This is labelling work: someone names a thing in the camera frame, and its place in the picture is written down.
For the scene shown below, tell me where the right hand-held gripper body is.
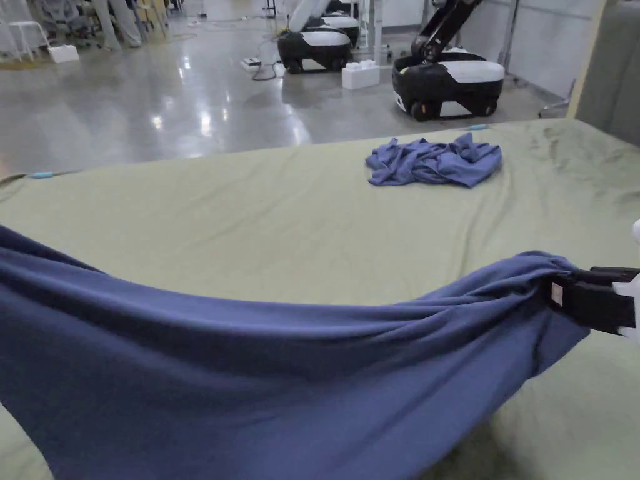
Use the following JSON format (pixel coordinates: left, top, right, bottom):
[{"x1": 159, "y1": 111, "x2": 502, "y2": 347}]
[{"x1": 612, "y1": 217, "x2": 640, "y2": 346}]

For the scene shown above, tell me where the dark blue shirt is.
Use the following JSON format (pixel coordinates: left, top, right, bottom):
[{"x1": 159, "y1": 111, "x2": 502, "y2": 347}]
[{"x1": 0, "y1": 224, "x2": 592, "y2": 480}]

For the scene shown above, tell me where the crumpled blue garment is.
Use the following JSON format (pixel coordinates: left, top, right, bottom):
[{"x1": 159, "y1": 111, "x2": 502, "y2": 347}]
[{"x1": 365, "y1": 132, "x2": 503, "y2": 189}]

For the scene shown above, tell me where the grey padded headboard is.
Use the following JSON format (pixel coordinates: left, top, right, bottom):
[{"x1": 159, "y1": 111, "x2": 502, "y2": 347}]
[{"x1": 569, "y1": 0, "x2": 640, "y2": 148}]

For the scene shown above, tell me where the black and white mobile robot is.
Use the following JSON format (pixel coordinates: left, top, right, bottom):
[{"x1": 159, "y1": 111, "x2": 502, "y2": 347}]
[
  {"x1": 392, "y1": 0, "x2": 506, "y2": 123},
  {"x1": 277, "y1": 0, "x2": 352, "y2": 76},
  {"x1": 319, "y1": 12, "x2": 361, "y2": 49}
]

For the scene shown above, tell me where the bed with pale green sheet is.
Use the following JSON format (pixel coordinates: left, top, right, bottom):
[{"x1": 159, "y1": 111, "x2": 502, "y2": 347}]
[{"x1": 0, "y1": 118, "x2": 640, "y2": 480}]

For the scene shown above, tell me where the white-legged table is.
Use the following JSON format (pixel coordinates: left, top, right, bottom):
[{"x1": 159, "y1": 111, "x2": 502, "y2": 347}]
[{"x1": 357, "y1": 0, "x2": 393, "y2": 65}]

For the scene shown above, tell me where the white flat box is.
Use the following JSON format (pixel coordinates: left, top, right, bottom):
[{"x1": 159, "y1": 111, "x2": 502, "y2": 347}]
[{"x1": 48, "y1": 44, "x2": 81, "y2": 64}]

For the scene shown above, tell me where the grey office chair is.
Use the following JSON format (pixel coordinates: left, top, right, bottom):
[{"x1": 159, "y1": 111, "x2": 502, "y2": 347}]
[{"x1": 36, "y1": 0, "x2": 101, "y2": 40}]

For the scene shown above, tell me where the white stool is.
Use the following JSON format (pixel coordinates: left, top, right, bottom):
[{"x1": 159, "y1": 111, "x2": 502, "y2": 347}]
[{"x1": 0, "y1": 21, "x2": 37, "y2": 62}]

